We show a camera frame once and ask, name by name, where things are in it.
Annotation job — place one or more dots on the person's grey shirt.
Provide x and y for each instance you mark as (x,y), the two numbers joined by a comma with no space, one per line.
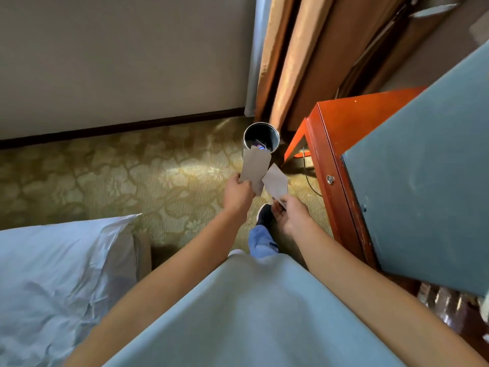
(248,313)

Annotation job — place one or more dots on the white bed sheet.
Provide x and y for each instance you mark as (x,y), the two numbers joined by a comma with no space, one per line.
(57,282)

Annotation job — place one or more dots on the grey mini fridge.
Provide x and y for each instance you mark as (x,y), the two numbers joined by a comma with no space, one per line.
(428,187)

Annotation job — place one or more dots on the brown cardboard pieces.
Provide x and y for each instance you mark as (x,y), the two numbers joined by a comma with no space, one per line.
(254,168)

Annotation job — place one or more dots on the person's right hand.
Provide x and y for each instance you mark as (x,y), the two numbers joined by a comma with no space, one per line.
(292,215)

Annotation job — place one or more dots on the person's right forearm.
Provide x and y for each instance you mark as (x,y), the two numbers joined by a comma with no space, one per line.
(382,301)

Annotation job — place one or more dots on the plastic water bottle blue label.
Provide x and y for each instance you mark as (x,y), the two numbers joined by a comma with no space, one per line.
(259,145)

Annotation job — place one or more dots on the person's legs in blue jeans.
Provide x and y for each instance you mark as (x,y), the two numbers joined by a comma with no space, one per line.
(261,242)

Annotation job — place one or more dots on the brown curtain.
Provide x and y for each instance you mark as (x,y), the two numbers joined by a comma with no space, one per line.
(305,53)

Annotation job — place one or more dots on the person's left hand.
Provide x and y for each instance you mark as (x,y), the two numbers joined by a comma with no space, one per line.
(238,194)

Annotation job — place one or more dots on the person's right black shoe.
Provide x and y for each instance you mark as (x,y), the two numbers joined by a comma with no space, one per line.
(264,215)

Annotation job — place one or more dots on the round metal trash bin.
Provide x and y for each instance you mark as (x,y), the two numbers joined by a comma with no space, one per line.
(261,133)

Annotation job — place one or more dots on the white paper slip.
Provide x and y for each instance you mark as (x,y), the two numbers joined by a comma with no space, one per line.
(275,183)

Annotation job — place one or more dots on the white sheer curtain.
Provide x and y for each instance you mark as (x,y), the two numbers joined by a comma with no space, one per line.
(256,53)

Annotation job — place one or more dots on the person's left forearm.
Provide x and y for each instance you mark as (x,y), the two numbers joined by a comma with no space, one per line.
(160,286)

